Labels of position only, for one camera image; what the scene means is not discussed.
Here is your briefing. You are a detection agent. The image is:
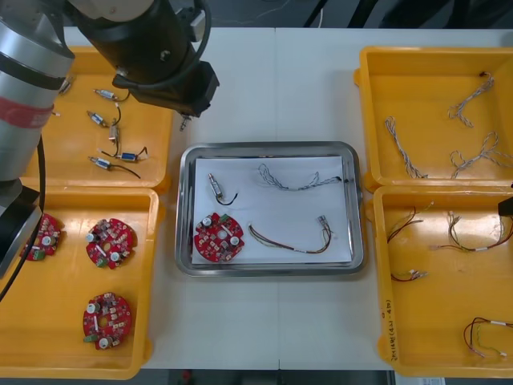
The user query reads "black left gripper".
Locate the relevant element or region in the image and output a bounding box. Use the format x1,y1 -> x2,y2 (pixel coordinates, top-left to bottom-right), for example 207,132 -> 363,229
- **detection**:
112,59 -> 220,119

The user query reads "yellow-orange plastic bin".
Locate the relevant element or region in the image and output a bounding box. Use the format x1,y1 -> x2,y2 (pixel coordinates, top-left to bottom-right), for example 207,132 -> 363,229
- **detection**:
365,184 -> 513,376
0,186 -> 161,381
353,46 -> 513,188
18,47 -> 174,189

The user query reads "group of metal solenoids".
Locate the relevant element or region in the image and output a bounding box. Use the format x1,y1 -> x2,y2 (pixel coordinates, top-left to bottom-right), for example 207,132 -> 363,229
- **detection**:
51,75 -> 150,180

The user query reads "steel tray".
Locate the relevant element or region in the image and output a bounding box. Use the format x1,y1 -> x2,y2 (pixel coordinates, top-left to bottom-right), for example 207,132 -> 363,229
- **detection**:
175,140 -> 365,277

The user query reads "white paper sheet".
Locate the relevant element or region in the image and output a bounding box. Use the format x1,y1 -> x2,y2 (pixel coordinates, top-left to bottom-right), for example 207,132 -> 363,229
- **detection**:
192,156 -> 353,265

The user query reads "round red circuit board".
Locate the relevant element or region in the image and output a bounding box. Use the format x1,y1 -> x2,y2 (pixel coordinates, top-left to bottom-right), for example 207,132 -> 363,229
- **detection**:
86,218 -> 138,269
83,292 -> 133,351
193,212 -> 244,264
19,213 -> 66,262

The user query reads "blue-white twisted wire harness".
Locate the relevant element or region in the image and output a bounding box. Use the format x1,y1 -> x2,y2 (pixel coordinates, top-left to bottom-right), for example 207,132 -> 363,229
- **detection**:
449,132 -> 500,180
256,162 -> 349,193
447,71 -> 496,128
384,115 -> 430,180
480,150 -> 513,172

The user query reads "red green-yellow wire harness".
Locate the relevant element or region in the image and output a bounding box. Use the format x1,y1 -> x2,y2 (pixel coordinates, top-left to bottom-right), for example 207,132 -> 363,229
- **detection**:
390,270 -> 430,282
429,210 -> 507,254
463,316 -> 513,358
386,203 -> 437,244
248,215 -> 340,254

